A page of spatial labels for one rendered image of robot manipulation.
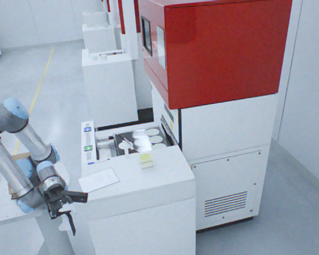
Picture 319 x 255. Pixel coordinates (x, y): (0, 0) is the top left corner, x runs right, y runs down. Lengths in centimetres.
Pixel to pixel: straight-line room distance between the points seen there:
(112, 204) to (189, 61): 90
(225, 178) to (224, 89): 72
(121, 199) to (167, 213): 31
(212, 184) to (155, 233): 62
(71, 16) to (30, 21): 124
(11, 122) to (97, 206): 60
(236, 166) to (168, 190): 73
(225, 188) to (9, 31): 875
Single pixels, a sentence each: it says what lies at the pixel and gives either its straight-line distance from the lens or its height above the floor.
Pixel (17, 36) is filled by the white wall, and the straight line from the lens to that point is 998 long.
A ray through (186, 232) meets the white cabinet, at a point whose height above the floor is 53.
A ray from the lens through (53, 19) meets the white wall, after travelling 972.
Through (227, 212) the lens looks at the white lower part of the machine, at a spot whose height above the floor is 21.
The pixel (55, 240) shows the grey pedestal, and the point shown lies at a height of 40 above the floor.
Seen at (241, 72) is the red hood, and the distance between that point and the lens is 179.
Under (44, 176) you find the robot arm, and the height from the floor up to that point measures 124.
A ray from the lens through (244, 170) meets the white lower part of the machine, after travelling 221.
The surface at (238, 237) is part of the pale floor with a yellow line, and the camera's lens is 256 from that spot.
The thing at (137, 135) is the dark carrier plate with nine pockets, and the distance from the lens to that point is 209.
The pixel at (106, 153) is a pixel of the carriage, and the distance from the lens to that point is 199.
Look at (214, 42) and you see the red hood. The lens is 165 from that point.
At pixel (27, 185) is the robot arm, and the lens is 141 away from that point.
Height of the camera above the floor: 199
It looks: 31 degrees down
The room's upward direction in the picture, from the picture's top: 4 degrees counter-clockwise
